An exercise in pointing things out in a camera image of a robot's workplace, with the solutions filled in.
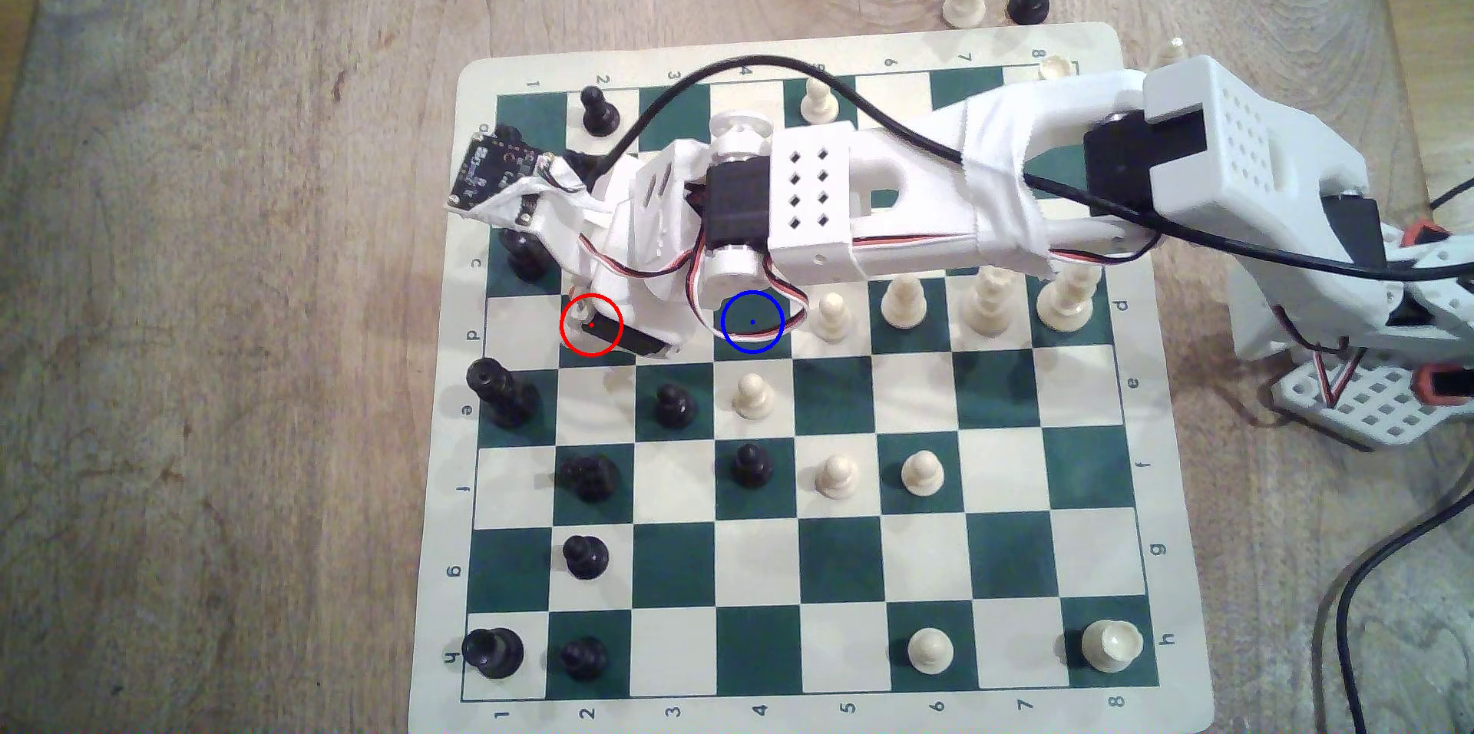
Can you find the white perforated base plate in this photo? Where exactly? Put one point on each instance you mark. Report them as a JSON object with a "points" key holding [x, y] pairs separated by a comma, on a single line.
{"points": [[1370, 412]]}

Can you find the black chess king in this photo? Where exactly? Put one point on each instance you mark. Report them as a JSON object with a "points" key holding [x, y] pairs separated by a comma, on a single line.
{"points": [[504, 395]]}

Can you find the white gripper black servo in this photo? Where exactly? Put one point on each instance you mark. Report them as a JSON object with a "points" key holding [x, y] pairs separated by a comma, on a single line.
{"points": [[626, 336]]}

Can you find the black chess pawn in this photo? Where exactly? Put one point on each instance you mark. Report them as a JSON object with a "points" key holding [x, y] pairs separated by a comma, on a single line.
{"points": [[584, 658], [585, 558], [675, 407], [752, 467], [598, 114]]}

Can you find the white chess king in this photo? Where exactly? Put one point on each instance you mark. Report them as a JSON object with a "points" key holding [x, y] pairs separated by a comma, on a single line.
{"points": [[1066, 302]]}

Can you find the black chess knight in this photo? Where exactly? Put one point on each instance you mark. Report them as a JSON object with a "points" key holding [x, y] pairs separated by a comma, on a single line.
{"points": [[593, 477], [585, 170]]}

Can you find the small black camera board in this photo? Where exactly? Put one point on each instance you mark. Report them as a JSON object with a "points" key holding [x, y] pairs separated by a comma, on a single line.
{"points": [[495, 167]]}

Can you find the black chess rook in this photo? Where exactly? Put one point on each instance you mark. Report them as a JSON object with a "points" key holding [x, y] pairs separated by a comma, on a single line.
{"points": [[494, 652]]}

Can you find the white printed robot arm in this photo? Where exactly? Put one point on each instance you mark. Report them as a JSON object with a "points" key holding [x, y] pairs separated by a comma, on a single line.
{"points": [[1221, 135]]}

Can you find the green white chess board mat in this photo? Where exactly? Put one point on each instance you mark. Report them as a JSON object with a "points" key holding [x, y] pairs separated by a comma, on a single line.
{"points": [[674, 567]]}

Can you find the white chess rook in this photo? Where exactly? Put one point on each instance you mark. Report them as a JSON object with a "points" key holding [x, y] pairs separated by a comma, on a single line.
{"points": [[1050, 70], [1111, 647]]}

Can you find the white chess queen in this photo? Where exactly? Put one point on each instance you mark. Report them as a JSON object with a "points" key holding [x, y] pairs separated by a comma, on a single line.
{"points": [[990, 308]]}

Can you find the white chess pawn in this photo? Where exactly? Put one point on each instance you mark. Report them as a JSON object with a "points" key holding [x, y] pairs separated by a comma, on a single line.
{"points": [[921, 474], [904, 305], [819, 101], [831, 322], [838, 477], [754, 398], [929, 652]]}

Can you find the orange black table clamp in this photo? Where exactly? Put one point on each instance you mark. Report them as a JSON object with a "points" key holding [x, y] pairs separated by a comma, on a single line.
{"points": [[1445, 383], [1426, 233]]}

